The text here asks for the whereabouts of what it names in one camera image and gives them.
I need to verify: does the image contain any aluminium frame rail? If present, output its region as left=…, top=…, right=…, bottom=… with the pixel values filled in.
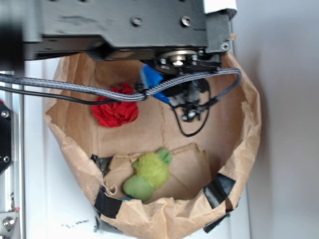
left=0, top=82, right=26, bottom=239

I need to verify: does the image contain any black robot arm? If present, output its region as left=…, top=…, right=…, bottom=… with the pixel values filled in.
left=0, top=0, right=236, bottom=103

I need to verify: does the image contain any black bracket plate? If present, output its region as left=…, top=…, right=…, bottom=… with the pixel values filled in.
left=0, top=100, right=12, bottom=174

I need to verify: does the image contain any blue sponge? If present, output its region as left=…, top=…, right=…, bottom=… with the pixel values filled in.
left=140, top=64, right=169, bottom=104

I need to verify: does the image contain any thin black cable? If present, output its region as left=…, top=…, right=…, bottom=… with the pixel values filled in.
left=0, top=86, right=212, bottom=137

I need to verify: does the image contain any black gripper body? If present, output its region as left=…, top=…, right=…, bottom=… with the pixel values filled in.
left=149, top=50, right=221, bottom=122

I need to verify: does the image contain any brown paper bag bin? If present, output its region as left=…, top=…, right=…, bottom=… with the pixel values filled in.
left=44, top=32, right=261, bottom=239

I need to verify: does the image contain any grey braided cable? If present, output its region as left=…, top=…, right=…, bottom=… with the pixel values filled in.
left=0, top=68, right=243, bottom=106

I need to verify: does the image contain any green plush toy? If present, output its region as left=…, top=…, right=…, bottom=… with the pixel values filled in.
left=123, top=147, right=173, bottom=202

